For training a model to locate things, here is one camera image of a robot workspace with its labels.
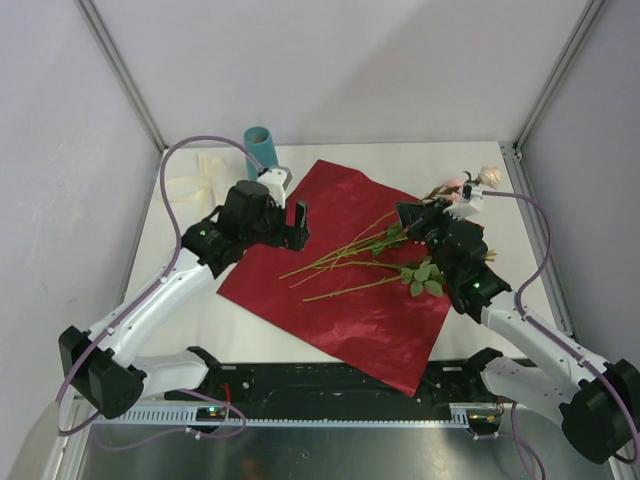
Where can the teal conical vase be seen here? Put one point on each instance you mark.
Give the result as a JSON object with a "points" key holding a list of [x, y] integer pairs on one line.
{"points": [[259, 143]]}

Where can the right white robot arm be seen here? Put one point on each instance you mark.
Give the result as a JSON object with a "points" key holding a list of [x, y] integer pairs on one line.
{"points": [[593, 401]]}

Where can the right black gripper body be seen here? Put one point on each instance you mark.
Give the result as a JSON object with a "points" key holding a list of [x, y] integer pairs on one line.
{"points": [[434, 224]]}

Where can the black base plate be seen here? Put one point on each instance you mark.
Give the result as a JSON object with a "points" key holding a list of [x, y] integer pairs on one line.
{"points": [[313, 389]]}

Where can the cream ribbon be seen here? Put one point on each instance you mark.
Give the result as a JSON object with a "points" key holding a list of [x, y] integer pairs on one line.
{"points": [[206, 189]]}

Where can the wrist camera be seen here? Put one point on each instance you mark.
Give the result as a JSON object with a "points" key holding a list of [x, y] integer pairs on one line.
{"points": [[276, 179], [470, 203]]}

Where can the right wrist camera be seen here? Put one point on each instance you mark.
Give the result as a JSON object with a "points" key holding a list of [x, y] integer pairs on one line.
{"points": [[470, 203]]}

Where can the grey slotted cable duct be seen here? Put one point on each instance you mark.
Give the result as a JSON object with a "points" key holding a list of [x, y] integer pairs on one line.
{"points": [[457, 415]]}

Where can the pink artificial flower bunch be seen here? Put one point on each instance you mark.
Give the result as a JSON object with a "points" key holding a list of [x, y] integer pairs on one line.
{"points": [[364, 250]]}

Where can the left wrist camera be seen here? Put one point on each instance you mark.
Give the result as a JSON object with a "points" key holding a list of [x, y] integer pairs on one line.
{"points": [[276, 179]]}

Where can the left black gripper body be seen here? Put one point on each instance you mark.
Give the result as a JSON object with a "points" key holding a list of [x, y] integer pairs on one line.
{"points": [[274, 231]]}

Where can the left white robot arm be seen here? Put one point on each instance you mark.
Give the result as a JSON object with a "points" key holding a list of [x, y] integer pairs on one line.
{"points": [[104, 362]]}

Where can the cream single rose stem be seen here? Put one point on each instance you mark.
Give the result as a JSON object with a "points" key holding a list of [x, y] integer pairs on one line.
{"points": [[451, 191]]}

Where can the dark red wrapping paper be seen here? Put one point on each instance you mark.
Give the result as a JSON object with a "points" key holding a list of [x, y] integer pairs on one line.
{"points": [[381, 330]]}

